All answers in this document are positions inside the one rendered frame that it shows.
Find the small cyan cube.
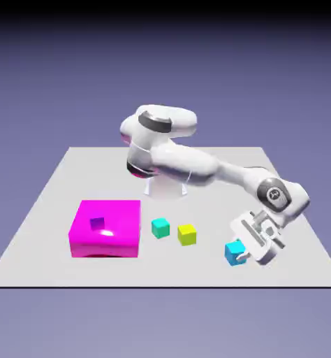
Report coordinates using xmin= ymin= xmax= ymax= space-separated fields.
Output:
xmin=224 ymin=239 xmax=247 ymax=267

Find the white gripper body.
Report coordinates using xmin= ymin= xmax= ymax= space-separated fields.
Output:
xmin=229 ymin=210 xmax=286 ymax=266

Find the small yellow cube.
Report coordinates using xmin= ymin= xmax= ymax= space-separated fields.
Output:
xmin=177 ymin=223 xmax=198 ymax=247

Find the small teal cube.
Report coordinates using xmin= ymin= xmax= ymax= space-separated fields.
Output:
xmin=150 ymin=217 xmax=171 ymax=240

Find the large magenta box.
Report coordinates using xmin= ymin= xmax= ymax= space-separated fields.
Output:
xmin=68 ymin=199 xmax=142 ymax=259

